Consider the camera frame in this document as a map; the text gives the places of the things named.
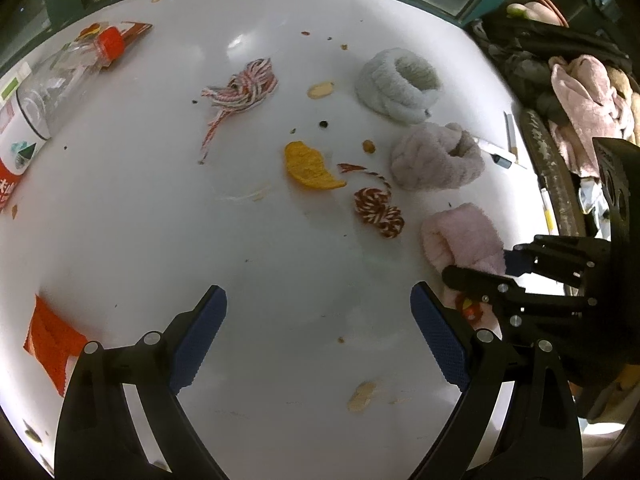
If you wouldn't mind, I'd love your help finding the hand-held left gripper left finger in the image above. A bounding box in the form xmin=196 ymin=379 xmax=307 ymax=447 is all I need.
xmin=54 ymin=285 xmax=228 ymax=480

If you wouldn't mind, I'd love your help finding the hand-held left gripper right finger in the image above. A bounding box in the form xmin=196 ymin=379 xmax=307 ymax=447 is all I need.
xmin=407 ymin=282 xmax=583 ymax=480

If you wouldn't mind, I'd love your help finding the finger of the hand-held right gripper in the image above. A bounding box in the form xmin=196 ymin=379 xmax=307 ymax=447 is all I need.
xmin=442 ymin=265 xmax=599 ymax=352
xmin=502 ymin=234 xmax=611 ymax=297

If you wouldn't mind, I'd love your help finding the small red yellow wrapper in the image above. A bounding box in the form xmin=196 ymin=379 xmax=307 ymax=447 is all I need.
xmin=452 ymin=292 xmax=488 ymax=321

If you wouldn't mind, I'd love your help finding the pink fluffy roll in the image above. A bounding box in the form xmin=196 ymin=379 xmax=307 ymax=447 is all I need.
xmin=420 ymin=202 xmax=507 ymax=281

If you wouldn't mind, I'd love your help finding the white marker yellow band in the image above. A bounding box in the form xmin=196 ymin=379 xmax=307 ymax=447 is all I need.
xmin=539 ymin=176 xmax=556 ymax=235

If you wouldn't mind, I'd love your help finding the brown mat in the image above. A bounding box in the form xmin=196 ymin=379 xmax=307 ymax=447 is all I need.
xmin=517 ymin=107 xmax=591 ymax=241

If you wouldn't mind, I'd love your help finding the white printed cloth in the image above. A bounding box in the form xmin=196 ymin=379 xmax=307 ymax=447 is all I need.
xmin=577 ymin=177 xmax=613 ymax=238

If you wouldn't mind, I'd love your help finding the white pen black band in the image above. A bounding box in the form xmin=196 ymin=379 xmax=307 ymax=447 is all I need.
xmin=472 ymin=136 xmax=528 ymax=170

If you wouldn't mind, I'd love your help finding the red white yarn bundle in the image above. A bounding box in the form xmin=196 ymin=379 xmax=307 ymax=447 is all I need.
xmin=337 ymin=162 xmax=405 ymax=238

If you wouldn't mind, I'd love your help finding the mauve fluffy roll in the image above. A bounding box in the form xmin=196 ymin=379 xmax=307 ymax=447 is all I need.
xmin=390 ymin=122 xmax=486 ymax=192

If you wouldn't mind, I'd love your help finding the white tan stick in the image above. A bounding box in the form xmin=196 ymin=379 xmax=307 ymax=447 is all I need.
xmin=504 ymin=111 xmax=518 ymax=157

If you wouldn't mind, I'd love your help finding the orange cloth piece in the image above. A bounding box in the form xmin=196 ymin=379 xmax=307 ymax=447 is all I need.
xmin=22 ymin=294 xmax=91 ymax=396

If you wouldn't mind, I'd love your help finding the pink fluffy clothing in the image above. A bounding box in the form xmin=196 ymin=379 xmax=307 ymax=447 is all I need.
xmin=547 ymin=55 xmax=636 ymax=176

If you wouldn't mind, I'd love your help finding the tan plush blanket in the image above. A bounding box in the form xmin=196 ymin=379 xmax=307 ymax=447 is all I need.
xmin=607 ymin=67 xmax=640 ymax=143

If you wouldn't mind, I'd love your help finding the orange chip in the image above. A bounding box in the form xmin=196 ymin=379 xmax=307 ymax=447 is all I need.
xmin=284 ymin=141 xmax=347 ymax=191

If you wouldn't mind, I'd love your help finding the grey fluffy roll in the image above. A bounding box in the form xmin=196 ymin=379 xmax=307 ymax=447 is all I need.
xmin=355 ymin=49 xmax=442 ymax=126

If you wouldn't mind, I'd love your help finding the pile of clothes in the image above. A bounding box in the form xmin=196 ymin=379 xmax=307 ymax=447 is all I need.
xmin=467 ymin=15 xmax=631 ymax=121

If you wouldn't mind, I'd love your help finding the pink white yarn bundle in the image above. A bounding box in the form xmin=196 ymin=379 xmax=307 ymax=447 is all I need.
xmin=200 ymin=57 xmax=280 ymax=163

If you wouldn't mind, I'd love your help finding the clear bottle red label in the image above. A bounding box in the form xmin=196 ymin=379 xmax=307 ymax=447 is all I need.
xmin=0 ymin=27 xmax=126 ymax=211

